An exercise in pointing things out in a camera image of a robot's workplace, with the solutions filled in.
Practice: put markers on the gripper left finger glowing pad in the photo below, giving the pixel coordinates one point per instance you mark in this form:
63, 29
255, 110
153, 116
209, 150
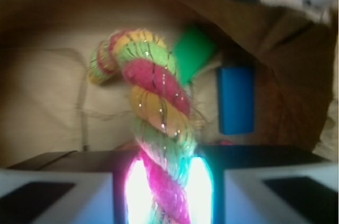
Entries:
76, 187

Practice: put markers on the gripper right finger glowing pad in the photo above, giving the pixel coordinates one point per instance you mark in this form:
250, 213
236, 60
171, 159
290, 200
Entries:
262, 184

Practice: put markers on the blue rectangular block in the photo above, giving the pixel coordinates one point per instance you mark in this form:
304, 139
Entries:
236, 100

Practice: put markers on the green rectangular block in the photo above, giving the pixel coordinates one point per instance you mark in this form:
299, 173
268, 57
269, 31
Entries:
193, 50

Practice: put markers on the brown paper bag tray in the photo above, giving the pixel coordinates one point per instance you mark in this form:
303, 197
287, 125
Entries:
47, 104

